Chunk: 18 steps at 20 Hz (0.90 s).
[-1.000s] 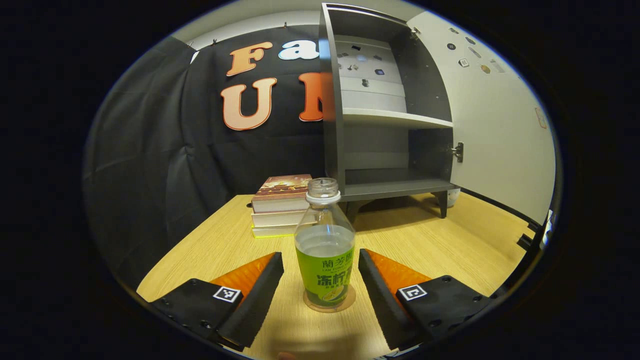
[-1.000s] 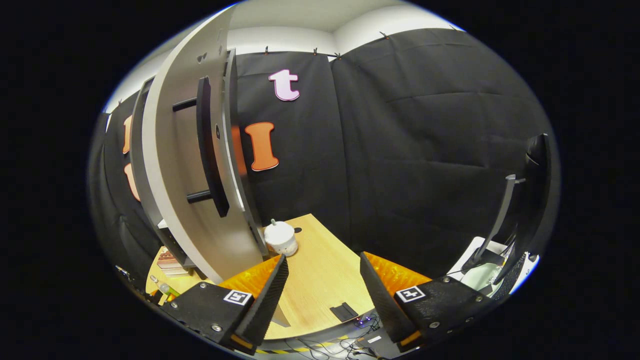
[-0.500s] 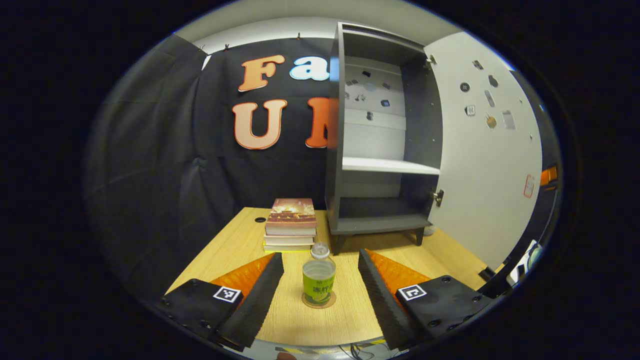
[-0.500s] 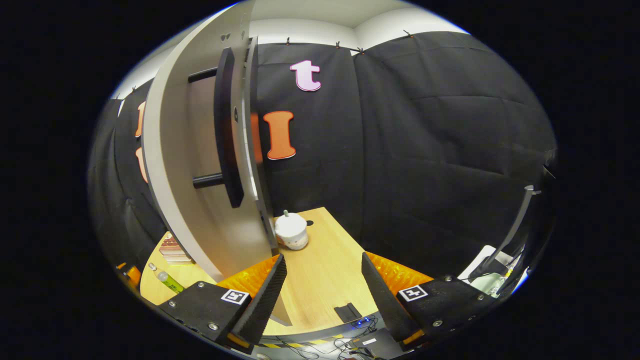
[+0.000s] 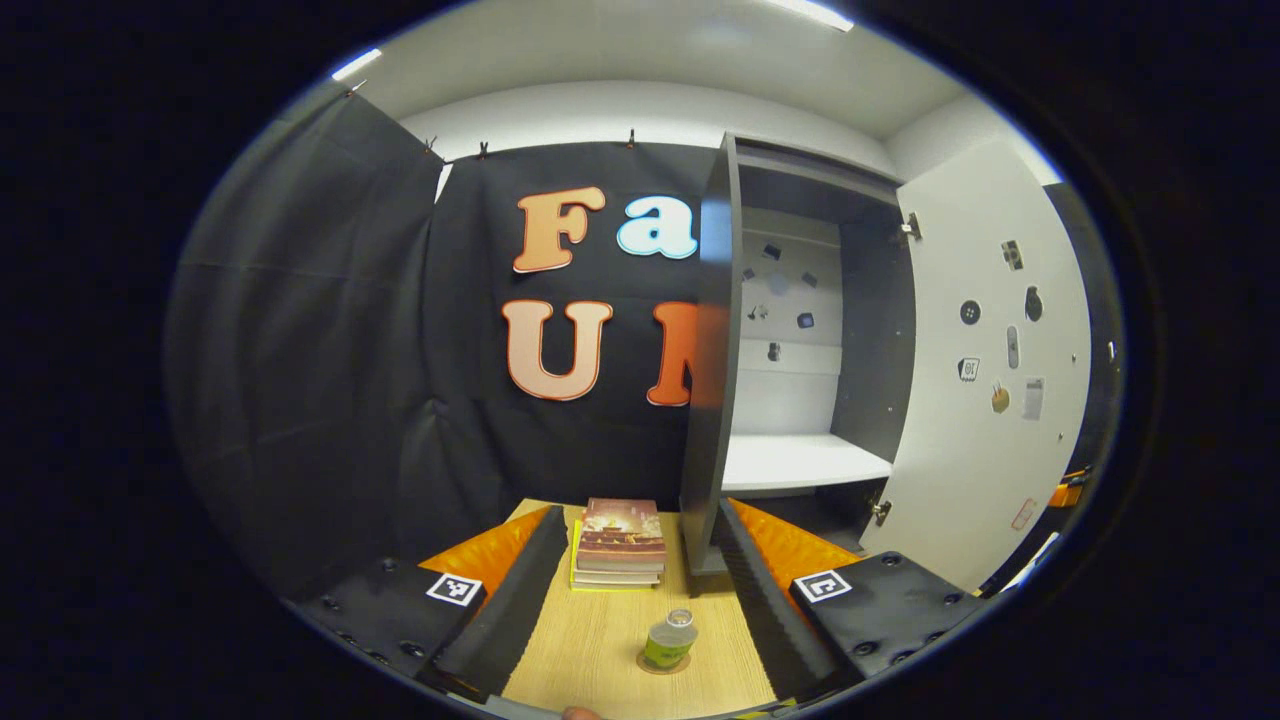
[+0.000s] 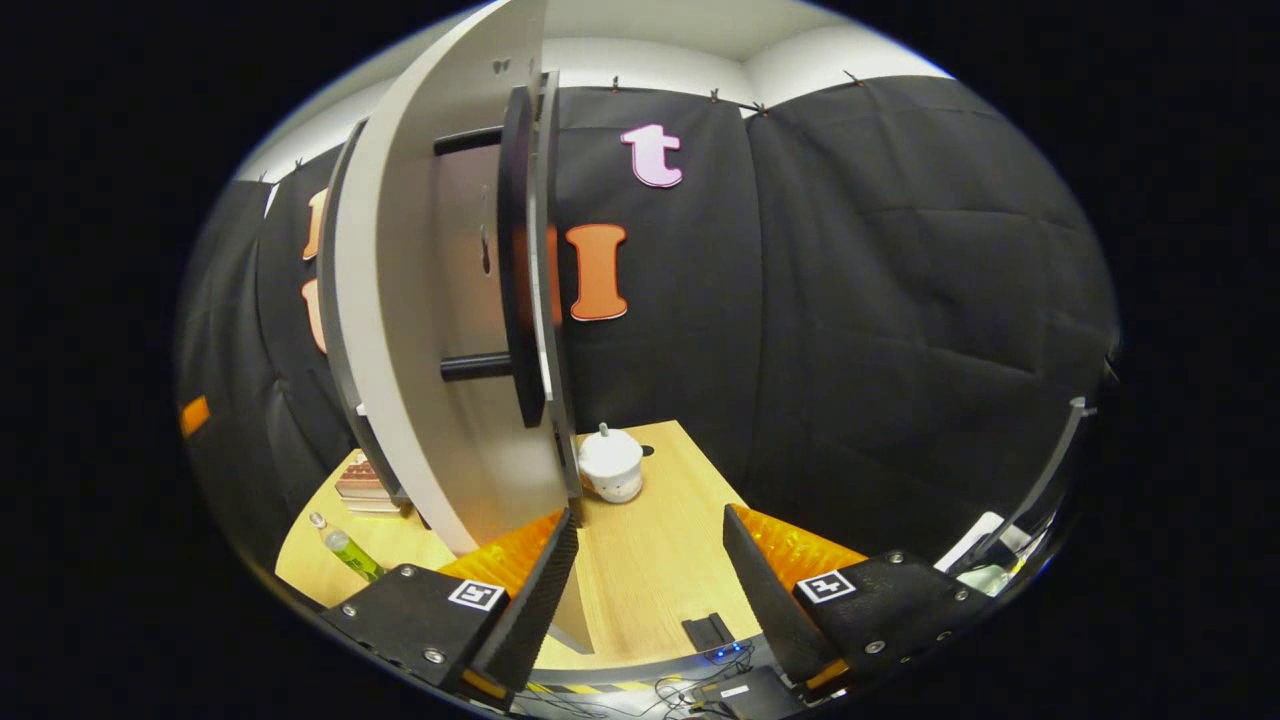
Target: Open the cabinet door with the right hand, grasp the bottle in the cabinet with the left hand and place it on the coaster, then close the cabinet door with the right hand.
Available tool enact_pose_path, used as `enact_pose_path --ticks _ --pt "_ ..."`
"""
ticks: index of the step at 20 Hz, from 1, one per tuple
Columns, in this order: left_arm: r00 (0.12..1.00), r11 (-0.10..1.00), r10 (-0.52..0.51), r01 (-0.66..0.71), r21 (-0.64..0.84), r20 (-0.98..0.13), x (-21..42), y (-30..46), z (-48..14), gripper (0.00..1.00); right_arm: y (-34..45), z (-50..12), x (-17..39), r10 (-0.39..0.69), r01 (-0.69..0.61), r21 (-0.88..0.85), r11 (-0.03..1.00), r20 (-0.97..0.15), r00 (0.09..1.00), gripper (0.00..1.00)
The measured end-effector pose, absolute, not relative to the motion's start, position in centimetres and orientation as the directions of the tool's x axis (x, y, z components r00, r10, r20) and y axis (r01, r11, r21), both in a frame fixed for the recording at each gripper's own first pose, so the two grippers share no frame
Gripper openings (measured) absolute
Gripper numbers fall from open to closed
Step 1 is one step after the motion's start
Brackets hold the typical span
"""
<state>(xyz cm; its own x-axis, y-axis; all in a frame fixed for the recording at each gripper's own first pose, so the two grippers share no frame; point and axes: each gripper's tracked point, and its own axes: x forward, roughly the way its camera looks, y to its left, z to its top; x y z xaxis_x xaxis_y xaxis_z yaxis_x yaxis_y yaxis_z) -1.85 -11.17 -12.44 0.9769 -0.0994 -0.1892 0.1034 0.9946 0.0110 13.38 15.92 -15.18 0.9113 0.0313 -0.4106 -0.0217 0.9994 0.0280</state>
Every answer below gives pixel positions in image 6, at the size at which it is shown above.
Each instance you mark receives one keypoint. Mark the clear bottle with green liquid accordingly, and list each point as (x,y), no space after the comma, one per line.
(350,552)

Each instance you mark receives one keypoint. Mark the dark grey cabinet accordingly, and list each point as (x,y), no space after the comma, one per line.
(335,330)

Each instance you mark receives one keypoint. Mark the black backdrop cloth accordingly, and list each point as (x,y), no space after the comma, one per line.
(850,300)

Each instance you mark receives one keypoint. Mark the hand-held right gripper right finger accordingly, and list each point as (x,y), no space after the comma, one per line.
(770,620)

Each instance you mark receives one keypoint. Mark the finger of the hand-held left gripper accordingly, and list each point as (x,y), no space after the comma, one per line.
(195,416)

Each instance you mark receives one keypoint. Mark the white cabinet door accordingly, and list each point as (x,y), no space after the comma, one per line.
(400,300)

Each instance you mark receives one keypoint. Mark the black electronics box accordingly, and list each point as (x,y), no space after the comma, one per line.
(755,692)

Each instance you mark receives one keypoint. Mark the black computer monitor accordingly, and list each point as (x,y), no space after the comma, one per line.
(1040,468)

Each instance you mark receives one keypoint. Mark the row of black clips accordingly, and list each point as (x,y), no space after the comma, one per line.
(714,96)

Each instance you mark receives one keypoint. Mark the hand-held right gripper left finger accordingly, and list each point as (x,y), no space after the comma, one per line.
(535,610)

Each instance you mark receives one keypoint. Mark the brown cover book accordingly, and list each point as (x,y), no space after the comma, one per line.
(360,478)

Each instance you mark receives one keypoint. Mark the yellow black hazard tape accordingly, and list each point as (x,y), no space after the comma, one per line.
(590,687)

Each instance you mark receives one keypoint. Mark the black power strip blue lights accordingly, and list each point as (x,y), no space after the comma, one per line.
(725,653)

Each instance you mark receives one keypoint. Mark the white side desk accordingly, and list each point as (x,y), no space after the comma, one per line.
(985,540)

